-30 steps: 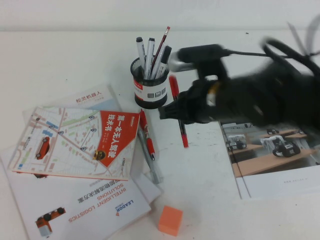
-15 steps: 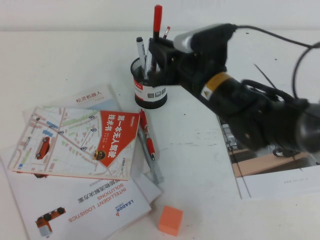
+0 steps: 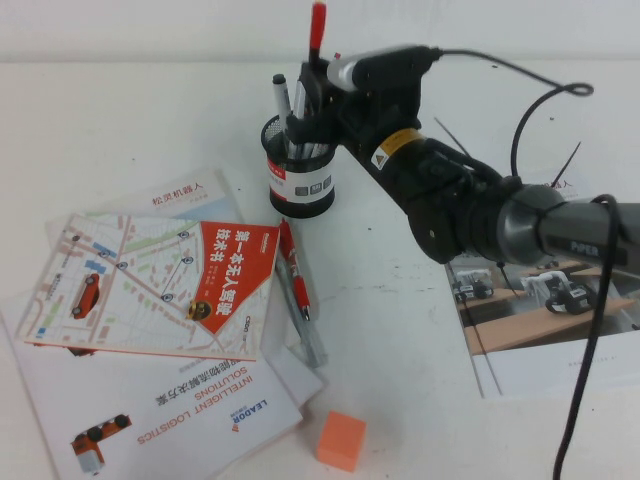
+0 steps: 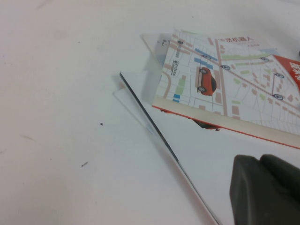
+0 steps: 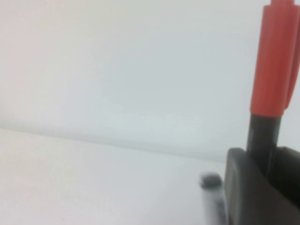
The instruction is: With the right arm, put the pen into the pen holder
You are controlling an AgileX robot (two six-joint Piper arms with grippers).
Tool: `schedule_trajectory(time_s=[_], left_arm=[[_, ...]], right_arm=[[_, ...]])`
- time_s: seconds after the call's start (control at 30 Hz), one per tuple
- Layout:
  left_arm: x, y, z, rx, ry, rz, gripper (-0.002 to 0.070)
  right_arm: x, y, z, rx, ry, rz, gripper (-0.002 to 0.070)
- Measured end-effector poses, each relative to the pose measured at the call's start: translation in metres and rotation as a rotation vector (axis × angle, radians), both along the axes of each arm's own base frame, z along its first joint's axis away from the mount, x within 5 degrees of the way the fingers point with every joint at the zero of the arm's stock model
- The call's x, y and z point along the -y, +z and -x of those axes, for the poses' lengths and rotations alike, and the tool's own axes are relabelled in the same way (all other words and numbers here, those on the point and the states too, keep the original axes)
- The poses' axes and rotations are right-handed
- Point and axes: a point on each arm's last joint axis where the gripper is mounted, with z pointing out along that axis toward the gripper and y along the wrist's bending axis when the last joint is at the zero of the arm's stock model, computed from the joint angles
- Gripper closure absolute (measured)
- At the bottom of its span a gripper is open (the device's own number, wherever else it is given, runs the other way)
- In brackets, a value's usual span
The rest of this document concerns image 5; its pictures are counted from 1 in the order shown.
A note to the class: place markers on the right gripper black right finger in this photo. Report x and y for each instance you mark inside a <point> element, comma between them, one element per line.
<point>288,171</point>

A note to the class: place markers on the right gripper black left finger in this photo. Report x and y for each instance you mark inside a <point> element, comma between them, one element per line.
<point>246,201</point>

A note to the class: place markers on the black pen red cap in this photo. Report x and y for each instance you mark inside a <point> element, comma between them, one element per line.
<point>269,70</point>

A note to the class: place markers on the white marker black cap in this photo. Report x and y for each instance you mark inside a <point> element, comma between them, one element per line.
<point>212,182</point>

